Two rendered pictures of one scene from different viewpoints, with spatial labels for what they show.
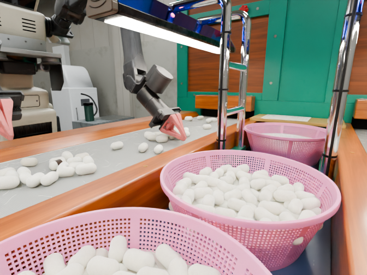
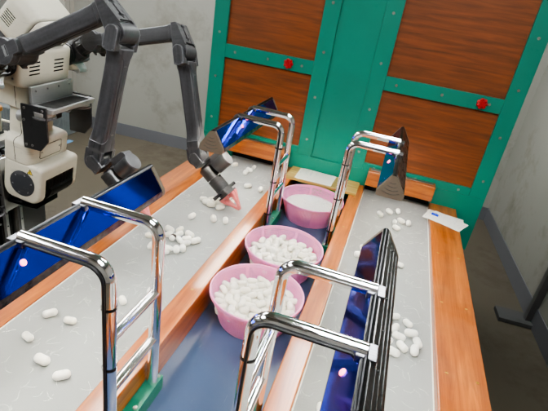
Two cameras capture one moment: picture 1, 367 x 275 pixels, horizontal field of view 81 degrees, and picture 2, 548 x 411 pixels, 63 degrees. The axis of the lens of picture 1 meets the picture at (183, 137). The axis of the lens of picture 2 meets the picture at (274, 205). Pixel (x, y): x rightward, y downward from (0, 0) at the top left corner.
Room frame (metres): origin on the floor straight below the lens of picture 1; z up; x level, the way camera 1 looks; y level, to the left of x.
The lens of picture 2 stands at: (-0.86, 0.41, 1.52)
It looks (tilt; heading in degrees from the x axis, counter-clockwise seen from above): 26 degrees down; 339
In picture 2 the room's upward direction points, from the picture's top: 10 degrees clockwise
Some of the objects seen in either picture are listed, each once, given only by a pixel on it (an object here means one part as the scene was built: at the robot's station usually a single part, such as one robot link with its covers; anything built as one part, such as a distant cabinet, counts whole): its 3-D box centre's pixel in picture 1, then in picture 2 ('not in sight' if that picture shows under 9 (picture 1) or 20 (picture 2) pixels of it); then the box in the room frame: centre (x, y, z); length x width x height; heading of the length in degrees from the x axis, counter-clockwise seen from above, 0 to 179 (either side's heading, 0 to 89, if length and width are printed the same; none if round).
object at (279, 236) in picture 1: (240, 199); (282, 256); (0.33, -0.10, 0.72); 0.27 x 0.27 x 0.10
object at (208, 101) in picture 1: (223, 102); (258, 148); (1.11, -0.20, 0.83); 0.30 x 0.06 x 0.07; 57
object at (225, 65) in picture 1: (208, 89); (258, 170); (0.66, -0.07, 0.90); 0.20 x 0.19 x 0.45; 147
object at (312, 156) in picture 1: (284, 143); (310, 207); (0.70, -0.34, 0.72); 0.27 x 0.27 x 0.10
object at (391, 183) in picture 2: not in sight; (396, 156); (0.40, -0.48, 1.08); 0.62 x 0.08 x 0.07; 147
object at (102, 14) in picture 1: (187, 28); (245, 120); (0.71, -0.01, 1.08); 0.62 x 0.08 x 0.07; 147
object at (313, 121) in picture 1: (295, 120); (322, 180); (0.88, -0.46, 0.77); 0.33 x 0.15 x 0.01; 57
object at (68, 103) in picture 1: (75, 101); not in sight; (4.03, 1.99, 0.63); 0.63 x 0.56 x 1.25; 60
